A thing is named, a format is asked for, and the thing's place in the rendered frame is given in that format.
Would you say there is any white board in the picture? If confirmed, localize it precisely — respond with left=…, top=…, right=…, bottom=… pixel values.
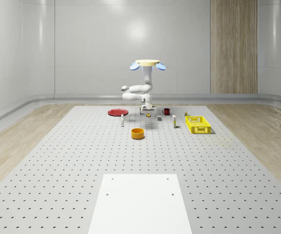
left=88, top=174, right=193, bottom=234

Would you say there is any drone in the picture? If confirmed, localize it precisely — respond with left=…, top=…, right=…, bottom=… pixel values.
left=130, top=59, right=167, bottom=72

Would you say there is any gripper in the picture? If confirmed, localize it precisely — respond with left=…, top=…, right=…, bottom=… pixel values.
left=139, top=104, right=156, bottom=115

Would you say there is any yellow basket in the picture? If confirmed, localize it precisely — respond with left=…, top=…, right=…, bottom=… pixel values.
left=185, top=116, right=212, bottom=135

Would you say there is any yellow bowl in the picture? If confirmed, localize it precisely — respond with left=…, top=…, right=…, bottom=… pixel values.
left=131, top=128, right=145, bottom=140

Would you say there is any red plate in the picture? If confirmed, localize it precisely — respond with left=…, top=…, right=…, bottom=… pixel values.
left=107, top=108, right=129, bottom=117

